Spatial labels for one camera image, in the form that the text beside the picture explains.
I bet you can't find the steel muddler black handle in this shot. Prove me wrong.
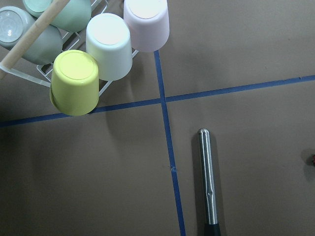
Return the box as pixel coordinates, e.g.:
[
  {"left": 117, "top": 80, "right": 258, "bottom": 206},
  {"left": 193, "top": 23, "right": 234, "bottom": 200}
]
[{"left": 198, "top": 128, "right": 221, "bottom": 236}]

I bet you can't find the yellow cup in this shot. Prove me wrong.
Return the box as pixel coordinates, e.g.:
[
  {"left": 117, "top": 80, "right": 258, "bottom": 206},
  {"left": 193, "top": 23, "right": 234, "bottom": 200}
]
[{"left": 50, "top": 50, "right": 99, "bottom": 116}]

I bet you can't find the green cup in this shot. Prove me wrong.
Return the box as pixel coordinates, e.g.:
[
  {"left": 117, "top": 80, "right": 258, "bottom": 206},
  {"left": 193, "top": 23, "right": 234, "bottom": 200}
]
[{"left": 23, "top": 0, "right": 92, "bottom": 32}]

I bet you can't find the clear cup rack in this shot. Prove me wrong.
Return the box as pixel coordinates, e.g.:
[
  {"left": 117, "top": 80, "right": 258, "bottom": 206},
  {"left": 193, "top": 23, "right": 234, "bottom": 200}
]
[{"left": 0, "top": 0, "right": 140, "bottom": 96}]

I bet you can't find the white cup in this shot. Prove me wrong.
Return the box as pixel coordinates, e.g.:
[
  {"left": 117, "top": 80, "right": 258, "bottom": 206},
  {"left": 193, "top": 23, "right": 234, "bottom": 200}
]
[{"left": 86, "top": 13, "right": 132, "bottom": 81}]

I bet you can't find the pink cup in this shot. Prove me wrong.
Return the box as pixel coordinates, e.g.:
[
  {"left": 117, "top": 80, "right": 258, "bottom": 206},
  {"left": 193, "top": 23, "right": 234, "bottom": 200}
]
[{"left": 124, "top": 0, "right": 170, "bottom": 53}]

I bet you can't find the wooden stick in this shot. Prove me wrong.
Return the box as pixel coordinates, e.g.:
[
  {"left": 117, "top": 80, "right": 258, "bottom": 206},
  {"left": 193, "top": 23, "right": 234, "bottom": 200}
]
[{"left": 0, "top": 0, "right": 69, "bottom": 69}]

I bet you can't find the grey cup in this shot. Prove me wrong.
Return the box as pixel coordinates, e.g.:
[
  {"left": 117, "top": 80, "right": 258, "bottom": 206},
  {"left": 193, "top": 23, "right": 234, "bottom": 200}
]
[{"left": 0, "top": 6, "right": 63, "bottom": 65}]

